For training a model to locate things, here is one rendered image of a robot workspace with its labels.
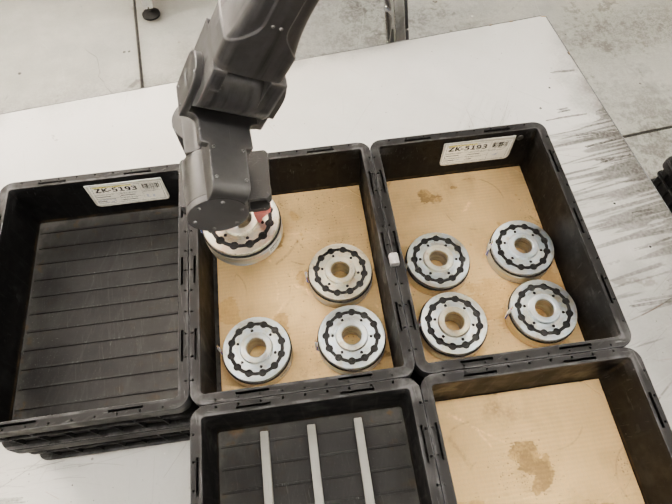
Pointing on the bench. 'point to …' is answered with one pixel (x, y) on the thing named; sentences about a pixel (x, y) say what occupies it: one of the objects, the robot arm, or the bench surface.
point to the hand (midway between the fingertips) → (239, 217)
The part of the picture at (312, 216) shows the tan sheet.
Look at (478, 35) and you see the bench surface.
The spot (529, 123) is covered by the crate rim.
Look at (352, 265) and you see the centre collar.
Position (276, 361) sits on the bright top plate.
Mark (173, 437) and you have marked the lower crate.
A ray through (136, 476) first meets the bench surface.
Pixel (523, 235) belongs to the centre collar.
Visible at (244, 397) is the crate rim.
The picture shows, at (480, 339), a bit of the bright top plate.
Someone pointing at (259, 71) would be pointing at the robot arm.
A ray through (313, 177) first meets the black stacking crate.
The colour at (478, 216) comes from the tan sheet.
